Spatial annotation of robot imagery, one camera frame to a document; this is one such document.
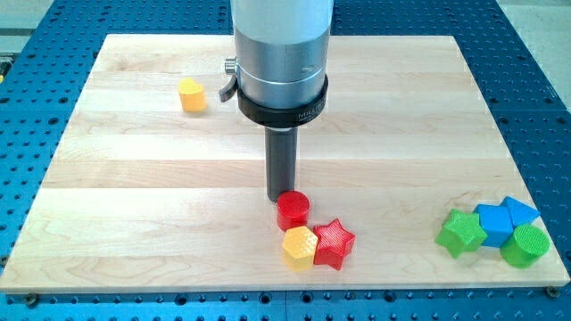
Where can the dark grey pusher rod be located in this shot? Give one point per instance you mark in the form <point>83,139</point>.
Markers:
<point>281,151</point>

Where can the black tool mount clamp ring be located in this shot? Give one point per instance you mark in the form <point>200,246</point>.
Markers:
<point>275,118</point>

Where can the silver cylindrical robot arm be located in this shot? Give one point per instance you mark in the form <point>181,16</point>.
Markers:
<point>278,75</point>

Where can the yellow heart block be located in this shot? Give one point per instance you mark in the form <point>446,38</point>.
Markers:
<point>191,95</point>

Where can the red cylinder block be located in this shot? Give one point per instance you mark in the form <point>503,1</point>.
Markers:
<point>293,209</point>

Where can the yellow hexagon block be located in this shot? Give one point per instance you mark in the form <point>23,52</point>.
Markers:
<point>299,247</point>

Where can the red star block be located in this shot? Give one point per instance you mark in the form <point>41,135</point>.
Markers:
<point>334,244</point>

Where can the light wooden board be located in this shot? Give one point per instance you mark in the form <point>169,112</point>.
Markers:
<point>142,196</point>

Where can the green star block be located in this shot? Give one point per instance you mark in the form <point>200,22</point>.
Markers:
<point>461,232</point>

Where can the blue cube block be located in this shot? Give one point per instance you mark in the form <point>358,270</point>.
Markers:
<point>496,222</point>

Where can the blue triangle block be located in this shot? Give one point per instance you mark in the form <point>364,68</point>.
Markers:
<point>520,213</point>

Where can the green cylinder block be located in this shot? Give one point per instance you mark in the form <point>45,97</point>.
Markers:
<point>525,246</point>

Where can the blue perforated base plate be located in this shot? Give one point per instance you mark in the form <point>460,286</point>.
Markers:
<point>45,81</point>

